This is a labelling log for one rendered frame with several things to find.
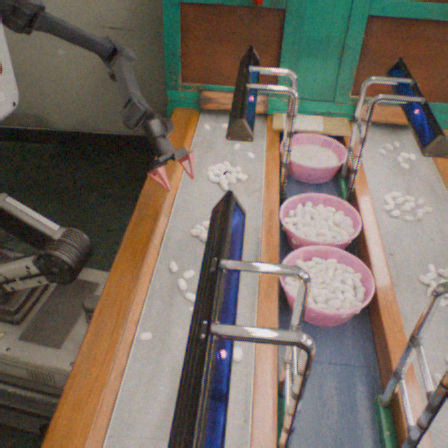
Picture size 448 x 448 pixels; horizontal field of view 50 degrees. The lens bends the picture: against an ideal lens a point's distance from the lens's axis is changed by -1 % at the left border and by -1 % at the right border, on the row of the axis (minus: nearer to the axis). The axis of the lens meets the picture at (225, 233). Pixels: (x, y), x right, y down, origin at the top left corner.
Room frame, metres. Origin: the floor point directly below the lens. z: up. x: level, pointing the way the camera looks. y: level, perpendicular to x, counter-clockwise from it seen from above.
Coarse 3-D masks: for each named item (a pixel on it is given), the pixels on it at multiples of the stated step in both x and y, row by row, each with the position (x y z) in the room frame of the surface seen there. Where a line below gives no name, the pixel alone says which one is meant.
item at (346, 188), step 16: (368, 80) 1.57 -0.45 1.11; (384, 80) 1.57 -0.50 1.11; (400, 80) 1.57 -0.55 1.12; (384, 96) 1.42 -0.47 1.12; (400, 96) 1.42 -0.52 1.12; (368, 112) 1.42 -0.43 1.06; (352, 128) 1.58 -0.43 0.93; (368, 128) 1.42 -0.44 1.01; (352, 144) 1.57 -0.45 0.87; (352, 160) 1.49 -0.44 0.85; (352, 176) 1.42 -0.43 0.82; (352, 192) 1.42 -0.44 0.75
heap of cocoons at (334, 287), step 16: (320, 272) 1.02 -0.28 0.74; (336, 272) 1.02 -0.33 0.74; (352, 272) 1.02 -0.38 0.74; (288, 288) 0.94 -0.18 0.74; (320, 288) 0.95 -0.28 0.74; (336, 288) 0.96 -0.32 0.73; (352, 288) 0.97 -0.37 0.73; (320, 304) 0.89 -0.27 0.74; (336, 304) 0.90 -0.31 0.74; (352, 304) 0.90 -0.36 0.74
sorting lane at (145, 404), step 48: (192, 144) 1.73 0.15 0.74; (240, 144) 1.75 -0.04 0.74; (192, 192) 1.39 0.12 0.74; (240, 192) 1.40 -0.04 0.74; (192, 240) 1.13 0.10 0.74; (192, 288) 0.93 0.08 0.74; (240, 288) 0.94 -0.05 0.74; (144, 384) 0.61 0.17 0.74; (240, 384) 0.63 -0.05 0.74; (144, 432) 0.50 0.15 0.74; (240, 432) 0.51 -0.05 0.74
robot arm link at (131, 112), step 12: (120, 60) 1.60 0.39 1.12; (132, 60) 1.62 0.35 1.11; (108, 72) 1.64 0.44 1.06; (120, 72) 1.52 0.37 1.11; (132, 72) 1.56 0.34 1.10; (120, 84) 1.45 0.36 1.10; (132, 84) 1.44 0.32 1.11; (120, 96) 1.39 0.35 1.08; (132, 96) 1.31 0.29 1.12; (132, 108) 1.27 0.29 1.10; (132, 120) 1.26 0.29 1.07
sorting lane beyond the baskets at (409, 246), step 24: (384, 144) 1.82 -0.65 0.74; (408, 144) 1.83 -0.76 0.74; (384, 168) 1.62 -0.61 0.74; (408, 168) 1.63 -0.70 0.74; (432, 168) 1.65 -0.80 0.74; (384, 192) 1.46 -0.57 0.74; (408, 192) 1.46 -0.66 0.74; (432, 192) 1.47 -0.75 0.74; (384, 216) 1.31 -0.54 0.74; (432, 216) 1.32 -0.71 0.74; (384, 240) 1.18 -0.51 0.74; (408, 240) 1.19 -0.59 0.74; (432, 240) 1.19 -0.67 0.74; (408, 264) 1.07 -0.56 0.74; (408, 288) 0.97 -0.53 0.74; (408, 312) 0.88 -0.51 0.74; (408, 336) 0.80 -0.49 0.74; (432, 336) 0.80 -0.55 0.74; (432, 360) 0.72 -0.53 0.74; (432, 432) 0.53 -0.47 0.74
